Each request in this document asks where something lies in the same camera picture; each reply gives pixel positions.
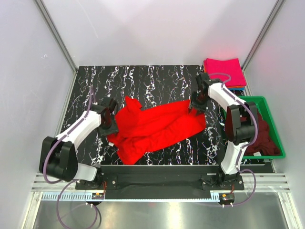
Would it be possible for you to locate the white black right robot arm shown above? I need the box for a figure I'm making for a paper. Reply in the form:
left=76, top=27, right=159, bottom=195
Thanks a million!
left=189, top=72, right=258, bottom=189

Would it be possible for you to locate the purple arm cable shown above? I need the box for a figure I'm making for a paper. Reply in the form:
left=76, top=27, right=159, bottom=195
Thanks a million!
left=197, top=73, right=259, bottom=207
left=42, top=86, right=104, bottom=229

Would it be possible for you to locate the left connector box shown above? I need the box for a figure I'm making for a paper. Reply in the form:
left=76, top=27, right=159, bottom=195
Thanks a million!
left=91, top=192, right=105, bottom=201

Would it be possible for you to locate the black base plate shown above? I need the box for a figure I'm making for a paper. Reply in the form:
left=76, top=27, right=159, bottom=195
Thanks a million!
left=76, top=165, right=244, bottom=202

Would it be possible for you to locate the connector box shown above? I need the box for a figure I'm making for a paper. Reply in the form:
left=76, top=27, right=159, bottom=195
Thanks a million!
left=91, top=192, right=105, bottom=201
left=220, top=192, right=235, bottom=202

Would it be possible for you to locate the red t shirt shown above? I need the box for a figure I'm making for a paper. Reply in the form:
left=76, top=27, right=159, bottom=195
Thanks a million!
left=107, top=97, right=206, bottom=165

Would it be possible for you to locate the green plastic bin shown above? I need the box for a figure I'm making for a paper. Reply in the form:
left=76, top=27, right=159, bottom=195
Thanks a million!
left=239, top=96, right=285, bottom=159

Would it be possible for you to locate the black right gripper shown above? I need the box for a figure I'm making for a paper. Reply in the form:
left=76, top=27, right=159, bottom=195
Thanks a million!
left=188, top=91, right=210, bottom=116

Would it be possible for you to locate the maroon t shirt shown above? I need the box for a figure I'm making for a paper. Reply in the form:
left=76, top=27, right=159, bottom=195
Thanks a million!
left=244, top=111, right=281, bottom=156

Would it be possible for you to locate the right connector box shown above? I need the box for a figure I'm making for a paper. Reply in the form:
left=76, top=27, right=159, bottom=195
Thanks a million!
left=220, top=192, right=235, bottom=202

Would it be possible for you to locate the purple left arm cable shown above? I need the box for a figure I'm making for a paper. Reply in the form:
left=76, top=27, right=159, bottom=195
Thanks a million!
left=42, top=86, right=104, bottom=229

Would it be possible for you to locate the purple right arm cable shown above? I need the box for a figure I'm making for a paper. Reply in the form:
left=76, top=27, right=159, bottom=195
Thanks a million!
left=197, top=73, right=259, bottom=207

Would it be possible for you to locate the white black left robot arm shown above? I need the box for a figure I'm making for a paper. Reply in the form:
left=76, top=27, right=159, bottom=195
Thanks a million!
left=39, top=98, right=119, bottom=189

